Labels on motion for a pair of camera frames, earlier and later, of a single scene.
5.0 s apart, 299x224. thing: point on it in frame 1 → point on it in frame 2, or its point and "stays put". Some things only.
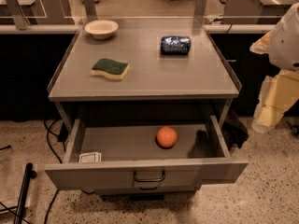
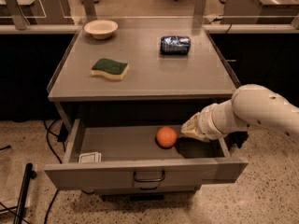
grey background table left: x=37 y=5 stays put
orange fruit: x=166 y=137 stays put
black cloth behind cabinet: x=234 y=130 stays put
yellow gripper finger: x=277 y=94 → x=204 y=120
